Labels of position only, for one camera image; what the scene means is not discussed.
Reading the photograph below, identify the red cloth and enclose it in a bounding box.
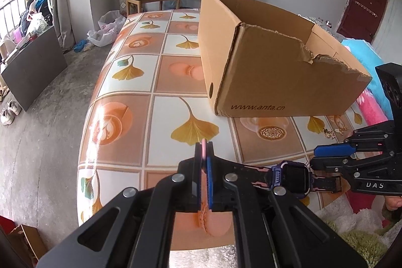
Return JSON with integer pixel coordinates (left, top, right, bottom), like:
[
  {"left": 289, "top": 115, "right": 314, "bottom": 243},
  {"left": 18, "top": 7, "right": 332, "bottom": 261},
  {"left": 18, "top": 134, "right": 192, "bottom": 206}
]
[{"left": 0, "top": 215, "right": 16, "bottom": 234}]

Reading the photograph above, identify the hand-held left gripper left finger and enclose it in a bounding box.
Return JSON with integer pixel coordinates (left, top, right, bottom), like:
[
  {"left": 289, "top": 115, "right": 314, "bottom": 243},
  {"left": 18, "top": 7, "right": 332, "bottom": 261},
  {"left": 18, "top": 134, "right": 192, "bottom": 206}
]
[{"left": 37, "top": 142, "right": 203, "bottom": 268}]

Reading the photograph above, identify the white sneaker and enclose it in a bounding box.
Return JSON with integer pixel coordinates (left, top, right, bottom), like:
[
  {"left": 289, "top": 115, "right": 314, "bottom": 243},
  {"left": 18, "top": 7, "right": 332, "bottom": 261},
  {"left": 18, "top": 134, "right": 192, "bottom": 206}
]
[
  {"left": 0, "top": 108, "right": 16, "bottom": 126},
  {"left": 7, "top": 100, "right": 22, "bottom": 115}
]

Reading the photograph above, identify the white hook rack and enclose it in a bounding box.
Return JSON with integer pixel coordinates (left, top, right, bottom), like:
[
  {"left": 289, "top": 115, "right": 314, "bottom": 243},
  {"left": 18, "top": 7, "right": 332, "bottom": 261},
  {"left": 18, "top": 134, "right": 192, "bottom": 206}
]
[{"left": 355, "top": 1, "right": 379, "bottom": 17}]

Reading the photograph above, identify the blue pillow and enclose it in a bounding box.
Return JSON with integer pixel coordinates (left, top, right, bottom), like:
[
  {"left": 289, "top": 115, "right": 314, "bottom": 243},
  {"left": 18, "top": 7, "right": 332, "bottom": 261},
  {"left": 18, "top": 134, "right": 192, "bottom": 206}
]
[{"left": 341, "top": 39, "right": 394, "bottom": 121}]

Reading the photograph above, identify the person's right hand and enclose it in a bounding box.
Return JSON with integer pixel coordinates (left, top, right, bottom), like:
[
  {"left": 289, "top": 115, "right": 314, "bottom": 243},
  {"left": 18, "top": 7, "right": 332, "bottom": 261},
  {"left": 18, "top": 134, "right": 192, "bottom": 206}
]
[{"left": 384, "top": 195, "right": 402, "bottom": 221}]

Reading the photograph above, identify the white fluffy blanket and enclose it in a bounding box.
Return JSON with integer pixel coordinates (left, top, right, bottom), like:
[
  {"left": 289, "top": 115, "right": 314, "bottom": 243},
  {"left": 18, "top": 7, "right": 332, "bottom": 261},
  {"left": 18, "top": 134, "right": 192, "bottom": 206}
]
[{"left": 314, "top": 196, "right": 390, "bottom": 234}]

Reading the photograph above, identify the dark grey board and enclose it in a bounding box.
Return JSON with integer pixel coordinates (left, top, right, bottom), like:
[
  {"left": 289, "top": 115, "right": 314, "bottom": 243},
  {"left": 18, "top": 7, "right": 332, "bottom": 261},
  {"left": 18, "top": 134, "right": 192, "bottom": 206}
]
[{"left": 0, "top": 26, "right": 68, "bottom": 112}]

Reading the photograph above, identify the pink floral blanket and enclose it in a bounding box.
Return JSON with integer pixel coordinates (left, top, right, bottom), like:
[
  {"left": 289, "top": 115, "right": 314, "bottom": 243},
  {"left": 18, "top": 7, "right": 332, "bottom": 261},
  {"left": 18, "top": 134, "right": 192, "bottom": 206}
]
[{"left": 344, "top": 87, "right": 394, "bottom": 217}]

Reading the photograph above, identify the purple smartwatch with black strap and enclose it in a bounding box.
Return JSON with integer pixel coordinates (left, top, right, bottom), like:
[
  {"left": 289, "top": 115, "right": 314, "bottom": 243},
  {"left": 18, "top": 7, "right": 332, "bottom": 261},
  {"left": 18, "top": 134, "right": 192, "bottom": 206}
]
[{"left": 201, "top": 139, "right": 344, "bottom": 200}]

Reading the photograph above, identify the white plastic bag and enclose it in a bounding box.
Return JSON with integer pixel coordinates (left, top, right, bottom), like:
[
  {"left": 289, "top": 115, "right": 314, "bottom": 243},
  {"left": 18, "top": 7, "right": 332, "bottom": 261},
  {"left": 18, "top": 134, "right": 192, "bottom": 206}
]
[{"left": 87, "top": 11, "right": 127, "bottom": 47}]

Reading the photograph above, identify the grey glitter pillow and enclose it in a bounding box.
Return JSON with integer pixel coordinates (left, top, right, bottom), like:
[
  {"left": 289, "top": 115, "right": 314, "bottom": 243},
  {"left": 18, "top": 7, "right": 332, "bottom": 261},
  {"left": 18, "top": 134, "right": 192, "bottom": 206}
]
[{"left": 297, "top": 15, "right": 343, "bottom": 36}]

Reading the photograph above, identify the small cardboard box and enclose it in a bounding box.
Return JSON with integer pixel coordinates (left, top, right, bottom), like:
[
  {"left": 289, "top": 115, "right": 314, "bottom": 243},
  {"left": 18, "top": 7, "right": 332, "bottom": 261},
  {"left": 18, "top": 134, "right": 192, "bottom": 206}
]
[{"left": 6, "top": 224, "right": 47, "bottom": 260}]

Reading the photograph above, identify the metal railing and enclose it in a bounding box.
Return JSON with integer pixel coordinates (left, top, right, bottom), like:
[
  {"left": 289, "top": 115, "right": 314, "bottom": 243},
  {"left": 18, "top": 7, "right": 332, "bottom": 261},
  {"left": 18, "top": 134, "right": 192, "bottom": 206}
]
[{"left": 0, "top": 0, "right": 35, "bottom": 61}]

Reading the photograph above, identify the dark red door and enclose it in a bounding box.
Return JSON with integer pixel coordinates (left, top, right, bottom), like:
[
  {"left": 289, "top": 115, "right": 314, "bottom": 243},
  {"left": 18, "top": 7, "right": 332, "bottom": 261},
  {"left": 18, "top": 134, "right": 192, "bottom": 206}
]
[{"left": 336, "top": 0, "right": 390, "bottom": 44}]

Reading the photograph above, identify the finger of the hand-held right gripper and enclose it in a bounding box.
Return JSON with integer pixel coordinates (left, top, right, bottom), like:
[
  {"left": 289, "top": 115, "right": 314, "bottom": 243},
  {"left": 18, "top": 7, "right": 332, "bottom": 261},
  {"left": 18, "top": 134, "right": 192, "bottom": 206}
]
[
  {"left": 309, "top": 151, "right": 395, "bottom": 181},
  {"left": 314, "top": 120, "right": 395, "bottom": 158}
]

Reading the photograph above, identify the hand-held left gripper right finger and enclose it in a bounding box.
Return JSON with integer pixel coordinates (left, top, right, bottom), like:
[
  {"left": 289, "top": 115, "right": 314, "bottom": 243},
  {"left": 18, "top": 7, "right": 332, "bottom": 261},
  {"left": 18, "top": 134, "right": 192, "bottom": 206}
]
[{"left": 206, "top": 149, "right": 368, "bottom": 268}]

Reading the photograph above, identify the pile of clothes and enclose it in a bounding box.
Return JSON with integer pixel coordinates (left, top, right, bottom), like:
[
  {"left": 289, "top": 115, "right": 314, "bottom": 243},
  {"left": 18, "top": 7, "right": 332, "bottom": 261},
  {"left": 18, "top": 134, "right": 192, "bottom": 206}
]
[{"left": 19, "top": 0, "right": 54, "bottom": 36}]

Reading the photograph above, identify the brown cardboard box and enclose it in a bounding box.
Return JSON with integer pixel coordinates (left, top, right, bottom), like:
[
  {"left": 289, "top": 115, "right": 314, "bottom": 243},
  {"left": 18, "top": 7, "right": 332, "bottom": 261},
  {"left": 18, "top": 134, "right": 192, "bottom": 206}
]
[{"left": 197, "top": 0, "right": 373, "bottom": 118}]

